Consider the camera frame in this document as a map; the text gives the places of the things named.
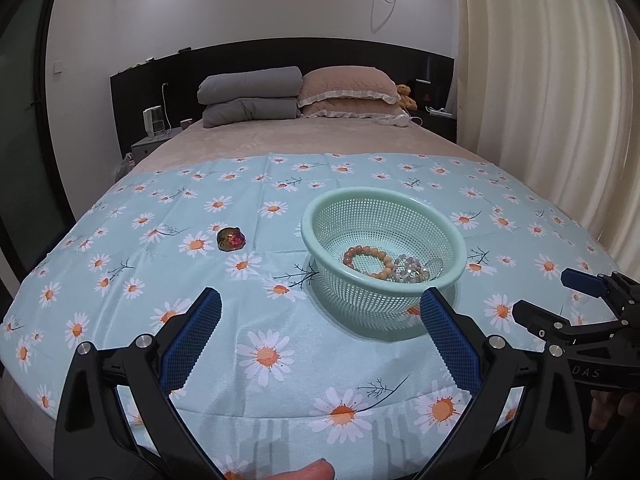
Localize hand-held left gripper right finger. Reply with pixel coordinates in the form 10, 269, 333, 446
415, 287, 596, 480

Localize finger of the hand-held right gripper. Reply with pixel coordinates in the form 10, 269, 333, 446
512, 299, 577, 345
560, 267, 640, 317

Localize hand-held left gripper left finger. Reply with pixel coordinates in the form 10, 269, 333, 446
52, 287, 227, 480

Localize pink crystal bead bracelet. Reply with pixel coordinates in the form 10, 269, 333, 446
387, 254, 431, 284

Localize orange bead bracelet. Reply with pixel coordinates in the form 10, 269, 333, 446
342, 244, 399, 282

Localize green plastic mesh basket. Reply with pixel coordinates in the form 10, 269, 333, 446
301, 189, 467, 342

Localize person's right hand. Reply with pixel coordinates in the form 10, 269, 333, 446
589, 390, 625, 429

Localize person's left hand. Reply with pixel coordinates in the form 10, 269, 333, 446
260, 461, 335, 480

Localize daisy print blue cloth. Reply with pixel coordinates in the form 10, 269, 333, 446
0, 152, 626, 480

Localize dark red brooch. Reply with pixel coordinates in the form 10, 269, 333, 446
216, 226, 247, 251

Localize grey nightstand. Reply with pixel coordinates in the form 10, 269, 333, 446
131, 130, 184, 169

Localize cream curtain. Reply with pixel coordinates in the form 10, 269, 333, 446
447, 0, 640, 281

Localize black nightstand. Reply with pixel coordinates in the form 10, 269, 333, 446
415, 112, 459, 144

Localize white small heater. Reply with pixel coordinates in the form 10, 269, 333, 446
142, 105, 166, 139

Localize white headphones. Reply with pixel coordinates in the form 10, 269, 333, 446
376, 112, 423, 128

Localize bed with brown cover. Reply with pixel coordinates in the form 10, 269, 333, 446
131, 111, 495, 184

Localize black box with red triangle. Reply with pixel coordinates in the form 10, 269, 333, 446
414, 80, 437, 111

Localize brown teddy bear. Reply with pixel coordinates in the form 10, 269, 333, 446
396, 83, 419, 111

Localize grey folded duvet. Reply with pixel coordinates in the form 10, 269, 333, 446
196, 66, 304, 129

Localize brown frilled pillow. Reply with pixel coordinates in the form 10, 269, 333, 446
300, 97, 402, 120

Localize dark glass door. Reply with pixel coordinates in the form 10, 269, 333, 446
0, 0, 77, 272

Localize pink pillows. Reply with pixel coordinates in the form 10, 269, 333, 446
298, 66, 404, 107

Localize black headboard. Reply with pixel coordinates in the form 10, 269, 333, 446
110, 37, 457, 162

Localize white charging cable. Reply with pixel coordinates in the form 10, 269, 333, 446
160, 82, 174, 134

